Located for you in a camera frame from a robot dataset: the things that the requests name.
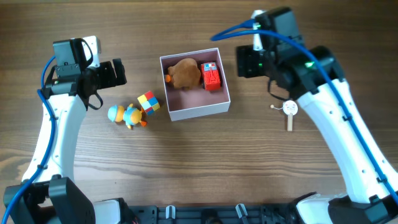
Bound red toy car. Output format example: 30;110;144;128
201;62;221;91

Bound white wooden rattle drum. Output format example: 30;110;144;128
270;100;299;132

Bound brown plush bear toy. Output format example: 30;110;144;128
164;58;201;90

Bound white box pink interior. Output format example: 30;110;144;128
160;48;231;121

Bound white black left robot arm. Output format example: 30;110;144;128
2;35;134;223

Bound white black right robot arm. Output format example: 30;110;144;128
223;7;397;223

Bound colourful puzzle cube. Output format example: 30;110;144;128
137;91;160;115

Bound orange blue duck toy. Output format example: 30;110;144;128
108;103;147;129

